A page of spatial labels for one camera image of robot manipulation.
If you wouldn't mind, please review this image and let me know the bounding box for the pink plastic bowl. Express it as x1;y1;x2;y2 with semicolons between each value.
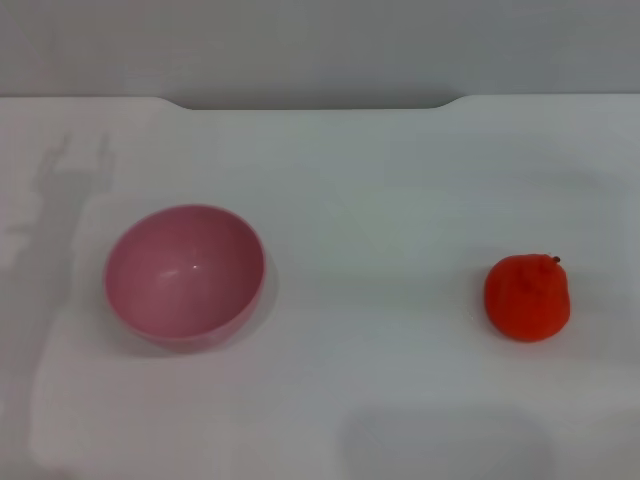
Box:
103;203;266;354

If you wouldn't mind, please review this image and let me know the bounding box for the soft orange toy fruit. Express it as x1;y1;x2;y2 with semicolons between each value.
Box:
483;253;572;344

